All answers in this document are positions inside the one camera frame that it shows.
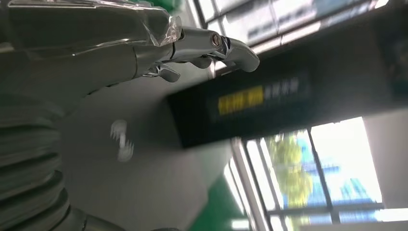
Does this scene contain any dark-framed window wall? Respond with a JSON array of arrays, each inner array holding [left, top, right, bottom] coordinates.
[[188, 0, 408, 231]]

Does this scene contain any green conveyor belt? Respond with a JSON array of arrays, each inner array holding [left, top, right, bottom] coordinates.
[[188, 173, 253, 231]]

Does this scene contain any green plastic crate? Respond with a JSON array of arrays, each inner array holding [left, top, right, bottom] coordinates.
[[134, 0, 183, 13]]

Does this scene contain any black scanner column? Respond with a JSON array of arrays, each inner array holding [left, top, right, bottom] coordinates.
[[166, 6, 408, 149]]

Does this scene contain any black scanner base plate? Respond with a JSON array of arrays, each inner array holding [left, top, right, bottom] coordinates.
[[60, 64, 234, 231]]

